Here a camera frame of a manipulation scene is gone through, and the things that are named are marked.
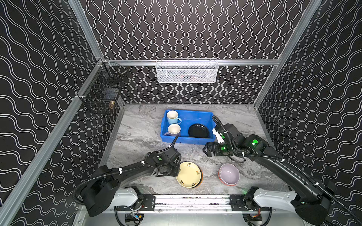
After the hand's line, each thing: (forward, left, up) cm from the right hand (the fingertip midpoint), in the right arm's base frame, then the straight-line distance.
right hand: (210, 150), depth 72 cm
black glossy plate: (+23, +4, -15) cm, 28 cm away
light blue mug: (+33, +23, -12) cm, 42 cm away
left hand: (-6, +16, -16) cm, 23 cm away
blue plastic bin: (+35, +11, -15) cm, 40 cm away
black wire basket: (+37, +69, +6) cm, 79 cm away
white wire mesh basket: (+85, +12, -6) cm, 86 cm away
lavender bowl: (-7, -12, -16) cm, 21 cm away
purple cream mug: (+25, +21, -16) cm, 36 cm away
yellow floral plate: (-6, +10, -20) cm, 23 cm away
